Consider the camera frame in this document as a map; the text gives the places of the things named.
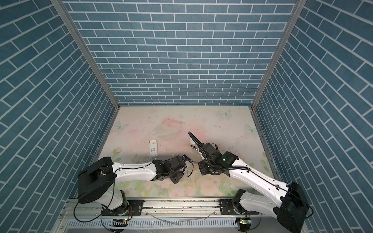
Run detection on right controller board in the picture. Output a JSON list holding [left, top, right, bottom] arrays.
[[236, 217, 252, 233]]

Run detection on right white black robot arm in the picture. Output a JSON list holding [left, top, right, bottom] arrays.
[[197, 142, 310, 233]]

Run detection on left aluminium corner post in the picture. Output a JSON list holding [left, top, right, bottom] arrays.
[[51, 0, 120, 110]]

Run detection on left controller board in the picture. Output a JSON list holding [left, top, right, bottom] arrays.
[[109, 218, 128, 233]]

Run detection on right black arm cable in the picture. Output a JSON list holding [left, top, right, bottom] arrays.
[[187, 131, 314, 219]]

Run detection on aluminium corner post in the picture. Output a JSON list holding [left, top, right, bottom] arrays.
[[51, 0, 120, 110], [252, 0, 307, 110]]

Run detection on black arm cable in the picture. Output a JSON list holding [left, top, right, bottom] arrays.
[[72, 154, 194, 223], [187, 131, 314, 219]]

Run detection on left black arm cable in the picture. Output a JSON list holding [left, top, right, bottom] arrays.
[[72, 154, 194, 223]]

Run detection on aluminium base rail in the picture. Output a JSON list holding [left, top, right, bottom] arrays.
[[58, 197, 305, 225]]

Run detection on grey white remote control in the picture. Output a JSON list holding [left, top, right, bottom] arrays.
[[185, 160, 194, 173]]

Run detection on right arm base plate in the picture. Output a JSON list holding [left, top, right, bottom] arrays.
[[218, 199, 259, 215]]

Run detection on white vented strip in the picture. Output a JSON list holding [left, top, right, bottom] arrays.
[[67, 217, 237, 230]]

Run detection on right aluminium corner post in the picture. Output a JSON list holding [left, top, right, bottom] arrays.
[[252, 0, 307, 110]]

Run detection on grey loose wire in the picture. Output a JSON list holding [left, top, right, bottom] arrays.
[[145, 210, 216, 225]]

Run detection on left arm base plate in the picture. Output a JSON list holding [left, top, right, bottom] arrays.
[[103, 200, 144, 216]]

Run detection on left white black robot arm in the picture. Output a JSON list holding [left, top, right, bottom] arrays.
[[77, 155, 192, 210]]

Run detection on controller board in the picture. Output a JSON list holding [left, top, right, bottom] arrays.
[[109, 218, 128, 233], [236, 217, 252, 233]]

